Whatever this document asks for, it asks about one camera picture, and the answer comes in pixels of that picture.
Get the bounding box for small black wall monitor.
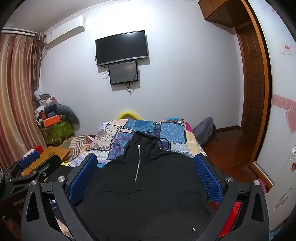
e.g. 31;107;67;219
109;60;139;85

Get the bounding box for white wall sign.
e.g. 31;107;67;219
280;44;295;55

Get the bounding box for green patterned bag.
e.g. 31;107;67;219
42;120;75;144

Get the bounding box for pink slipper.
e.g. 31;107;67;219
255;178;267;194

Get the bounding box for brown wooden door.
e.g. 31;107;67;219
236;21;266;133

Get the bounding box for grey backpack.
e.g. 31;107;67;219
193;116;218;147

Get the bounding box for white plastic appliance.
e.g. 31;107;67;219
263;144;296;233

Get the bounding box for white air conditioner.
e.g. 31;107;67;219
44;16;86;49

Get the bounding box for striped patterned cloth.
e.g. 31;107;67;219
58;135;93;160

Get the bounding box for black zip hoodie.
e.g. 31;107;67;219
75;131;219;241

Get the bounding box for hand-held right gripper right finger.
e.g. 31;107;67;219
193;153;270;241

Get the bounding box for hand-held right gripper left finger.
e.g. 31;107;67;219
21;152;99;241

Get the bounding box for red box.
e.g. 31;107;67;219
28;146;45;155

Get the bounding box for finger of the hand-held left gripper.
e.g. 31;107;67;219
10;155;62;189
5;157;39;179

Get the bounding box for white sliding wardrobe door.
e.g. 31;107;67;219
240;0;296;188

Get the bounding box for wooden overhead cabinet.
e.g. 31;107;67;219
198;0;253;29

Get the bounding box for pink heart wall sticker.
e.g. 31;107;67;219
272;93;296;134

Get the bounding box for blue patchwork bed sheet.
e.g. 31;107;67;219
69;119;201;168

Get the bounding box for black wall television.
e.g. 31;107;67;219
95;30;149;67

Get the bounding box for orange box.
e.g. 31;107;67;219
43;115;62;128

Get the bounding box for pile of assorted clutter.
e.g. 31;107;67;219
33;90;61;121

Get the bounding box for striped brown curtain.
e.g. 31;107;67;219
0;27;48;169

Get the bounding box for yellow foam ring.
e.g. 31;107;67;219
116;110;139;121

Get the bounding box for yellow wooden box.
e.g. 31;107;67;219
22;146;70;176

